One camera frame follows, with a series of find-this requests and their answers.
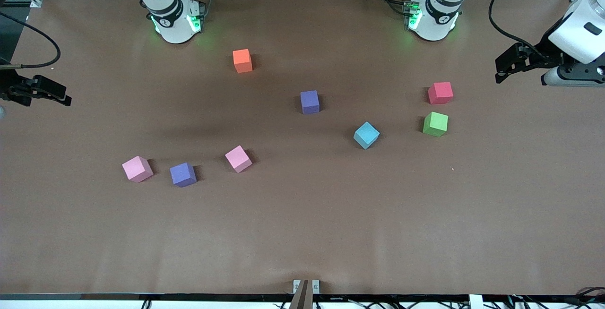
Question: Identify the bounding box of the green foam block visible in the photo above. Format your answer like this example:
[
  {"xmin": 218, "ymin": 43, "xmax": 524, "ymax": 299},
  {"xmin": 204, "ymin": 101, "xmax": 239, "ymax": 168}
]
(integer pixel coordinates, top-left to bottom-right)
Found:
[{"xmin": 422, "ymin": 112, "xmax": 449, "ymax": 137}]

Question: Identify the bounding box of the purple foam block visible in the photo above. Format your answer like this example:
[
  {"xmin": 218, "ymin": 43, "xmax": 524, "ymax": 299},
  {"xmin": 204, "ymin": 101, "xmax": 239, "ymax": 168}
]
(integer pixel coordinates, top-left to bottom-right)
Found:
[
  {"xmin": 300, "ymin": 90, "xmax": 320, "ymax": 115},
  {"xmin": 170, "ymin": 162, "xmax": 198, "ymax": 188}
]

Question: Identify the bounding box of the light blue foam block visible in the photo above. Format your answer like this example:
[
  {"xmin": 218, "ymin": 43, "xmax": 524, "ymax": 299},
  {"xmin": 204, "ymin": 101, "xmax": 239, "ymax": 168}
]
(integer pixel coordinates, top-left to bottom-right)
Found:
[{"xmin": 353, "ymin": 121, "xmax": 380, "ymax": 150}]

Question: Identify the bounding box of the pink foam block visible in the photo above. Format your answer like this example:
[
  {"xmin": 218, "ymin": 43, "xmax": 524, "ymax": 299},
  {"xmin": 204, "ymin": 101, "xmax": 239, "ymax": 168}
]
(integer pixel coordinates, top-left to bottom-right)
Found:
[
  {"xmin": 225, "ymin": 145, "xmax": 253, "ymax": 173},
  {"xmin": 121, "ymin": 155, "xmax": 155, "ymax": 183}
]

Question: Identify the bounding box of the red foam block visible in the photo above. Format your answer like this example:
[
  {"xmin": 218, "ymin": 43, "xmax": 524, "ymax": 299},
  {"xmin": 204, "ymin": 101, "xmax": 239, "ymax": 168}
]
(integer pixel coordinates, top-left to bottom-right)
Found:
[{"xmin": 428, "ymin": 82, "xmax": 454, "ymax": 105}]

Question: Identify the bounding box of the orange foam block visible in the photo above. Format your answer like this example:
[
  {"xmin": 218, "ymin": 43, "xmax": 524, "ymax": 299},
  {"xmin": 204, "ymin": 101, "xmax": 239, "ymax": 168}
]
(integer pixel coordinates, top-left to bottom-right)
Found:
[{"xmin": 233, "ymin": 49, "xmax": 253, "ymax": 74}]

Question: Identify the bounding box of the large table cover sheet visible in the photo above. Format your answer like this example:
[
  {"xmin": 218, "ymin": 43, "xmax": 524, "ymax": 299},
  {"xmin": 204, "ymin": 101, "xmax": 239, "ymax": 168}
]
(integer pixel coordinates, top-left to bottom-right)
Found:
[{"xmin": 0, "ymin": 0, "xmax": 605, "ymax": 296}]

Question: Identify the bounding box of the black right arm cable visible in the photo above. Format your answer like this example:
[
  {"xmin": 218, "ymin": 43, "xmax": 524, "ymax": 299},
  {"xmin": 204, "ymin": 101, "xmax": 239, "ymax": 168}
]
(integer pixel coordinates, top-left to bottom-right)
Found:
[{"xmin": 0, "ymin": 11, "xmax": 62, "ymax": 69}]

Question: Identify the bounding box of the black cable bundle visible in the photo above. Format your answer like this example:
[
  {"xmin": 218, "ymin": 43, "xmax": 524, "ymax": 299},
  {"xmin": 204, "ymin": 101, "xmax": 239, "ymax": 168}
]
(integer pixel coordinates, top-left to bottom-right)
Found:
[{"xmin": 508, "ymin": 286, "xmax": 605, "ymax": 309}]

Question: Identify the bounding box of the metal mounting bracket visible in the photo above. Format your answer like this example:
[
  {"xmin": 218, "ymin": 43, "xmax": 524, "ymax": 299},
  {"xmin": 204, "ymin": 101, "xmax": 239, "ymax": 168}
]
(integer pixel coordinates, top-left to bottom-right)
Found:
[{"xmin": 293, "ymin": 279, "xmax": 320, "ymax": 294}]

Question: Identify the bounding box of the brown camera post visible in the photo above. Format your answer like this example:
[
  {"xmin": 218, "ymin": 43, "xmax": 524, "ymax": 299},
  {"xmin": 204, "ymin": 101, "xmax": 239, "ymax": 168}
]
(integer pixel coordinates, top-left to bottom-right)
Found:
[{"xmin": 288, "ymin": 279, "xmax": 315, "ymax": 309}]

